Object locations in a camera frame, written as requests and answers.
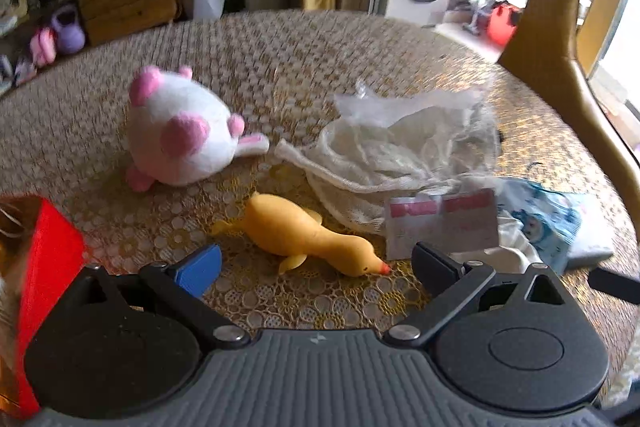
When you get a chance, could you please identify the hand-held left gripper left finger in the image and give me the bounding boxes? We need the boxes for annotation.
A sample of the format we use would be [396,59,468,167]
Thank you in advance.
[75,243,252,351]

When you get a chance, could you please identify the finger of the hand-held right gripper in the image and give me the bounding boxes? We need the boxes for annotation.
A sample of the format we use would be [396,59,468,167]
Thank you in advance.
[587,267,640,306]

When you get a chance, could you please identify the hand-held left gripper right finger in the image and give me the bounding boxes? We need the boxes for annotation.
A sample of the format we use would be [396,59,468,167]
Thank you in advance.
[382,242,567,350]

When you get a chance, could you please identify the blue printed packet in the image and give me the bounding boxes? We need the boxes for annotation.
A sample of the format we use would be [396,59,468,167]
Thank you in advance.
[497,179,583,270]

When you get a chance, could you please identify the yellow rubber duck toy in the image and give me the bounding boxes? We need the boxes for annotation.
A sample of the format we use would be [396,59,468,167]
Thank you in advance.
[210,192,393,279]

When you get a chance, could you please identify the white mesh cloth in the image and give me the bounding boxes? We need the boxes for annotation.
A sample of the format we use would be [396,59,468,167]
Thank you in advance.
[274,117,501,235]

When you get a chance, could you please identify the white and pink plush toy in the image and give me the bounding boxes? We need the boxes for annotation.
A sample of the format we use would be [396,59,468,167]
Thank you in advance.
[125,64,271,192]

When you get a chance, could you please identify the red box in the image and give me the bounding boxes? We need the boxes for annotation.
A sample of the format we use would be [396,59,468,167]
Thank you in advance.
[0,194,88,418]

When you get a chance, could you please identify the grey flat box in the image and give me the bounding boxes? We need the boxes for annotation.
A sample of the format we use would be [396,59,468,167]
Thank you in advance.
[565,194,616,270]

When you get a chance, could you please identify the clear plastic bag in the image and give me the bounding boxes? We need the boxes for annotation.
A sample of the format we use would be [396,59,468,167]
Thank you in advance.
[334,79,501,148]

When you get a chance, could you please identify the red bucket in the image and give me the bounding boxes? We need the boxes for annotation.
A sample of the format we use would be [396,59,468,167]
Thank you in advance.
[487,4,521,48]

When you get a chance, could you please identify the stack of books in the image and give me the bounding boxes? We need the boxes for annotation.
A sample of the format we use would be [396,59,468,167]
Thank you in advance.
[12,57,37,88]

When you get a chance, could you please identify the pink small backpack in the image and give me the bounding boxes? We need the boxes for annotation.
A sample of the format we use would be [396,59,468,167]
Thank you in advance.
[30,28,57,68]

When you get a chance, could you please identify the purple kettlebell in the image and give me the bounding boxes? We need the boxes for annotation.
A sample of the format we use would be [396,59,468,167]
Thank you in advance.
[50,4,87,54]

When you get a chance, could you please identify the wooden sideboard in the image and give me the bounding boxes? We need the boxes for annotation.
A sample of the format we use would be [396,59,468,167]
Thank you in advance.
[0,0,178,98]

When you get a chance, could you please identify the wooden chair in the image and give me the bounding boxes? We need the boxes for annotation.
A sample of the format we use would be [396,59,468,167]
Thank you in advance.
[497,0,640,208]

